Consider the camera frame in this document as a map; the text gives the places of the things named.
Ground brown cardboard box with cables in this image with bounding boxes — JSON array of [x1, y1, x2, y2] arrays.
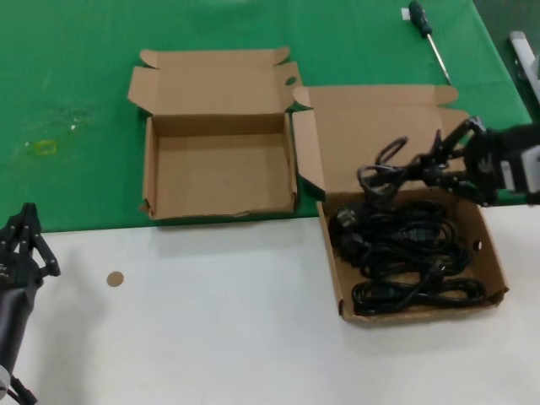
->
[[290, 84, 510, 326]]

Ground green table cloth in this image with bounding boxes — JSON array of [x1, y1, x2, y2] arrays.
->
[[0, 0, 540, 236]]

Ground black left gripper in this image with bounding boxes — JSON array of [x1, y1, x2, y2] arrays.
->
[[0, 202, 62, 372]]

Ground grey metal bracket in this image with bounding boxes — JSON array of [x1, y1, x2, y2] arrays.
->
[[508, 30, 540, 106]]

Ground black power cable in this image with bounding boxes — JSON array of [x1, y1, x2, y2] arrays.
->
[[351, 269, 487, 316], [357, 137, 423, 208], [328, 200, 473, 278]]

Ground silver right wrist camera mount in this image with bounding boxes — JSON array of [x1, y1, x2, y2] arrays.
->
[[501, 145, 540, 196]]

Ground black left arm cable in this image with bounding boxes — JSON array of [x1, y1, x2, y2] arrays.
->
[[0, 367, 39, 405]]

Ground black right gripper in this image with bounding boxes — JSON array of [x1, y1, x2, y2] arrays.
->
[[402, 116, 540, 208]]

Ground green handled screwdriver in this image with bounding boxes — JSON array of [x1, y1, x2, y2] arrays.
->
[[408, 0, 452, 84]]

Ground empty brown cardboard box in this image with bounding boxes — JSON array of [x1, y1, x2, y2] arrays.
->
[[127, 46, 304, 222]]

